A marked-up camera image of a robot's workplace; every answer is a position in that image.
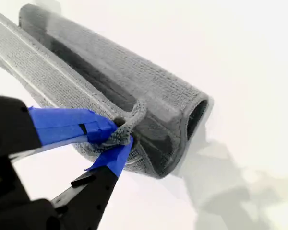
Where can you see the grey white-striped towel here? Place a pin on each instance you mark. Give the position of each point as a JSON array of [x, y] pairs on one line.
[[146, 79]]

